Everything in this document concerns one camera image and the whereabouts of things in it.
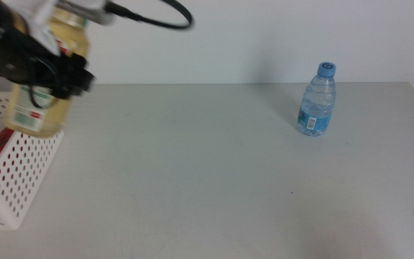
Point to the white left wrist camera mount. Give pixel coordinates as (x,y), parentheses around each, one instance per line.
(40,21)

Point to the clear water bottle blue cap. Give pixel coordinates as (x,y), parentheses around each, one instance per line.
(316,104)

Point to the white perforated plastic basket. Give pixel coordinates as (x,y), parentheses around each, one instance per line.
(20,169)

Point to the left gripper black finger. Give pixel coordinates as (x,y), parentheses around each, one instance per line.
(74,77)

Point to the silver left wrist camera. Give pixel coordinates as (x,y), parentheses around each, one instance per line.
(88,11)

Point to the yellow tea bottle white cap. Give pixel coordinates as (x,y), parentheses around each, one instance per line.
(72,39)

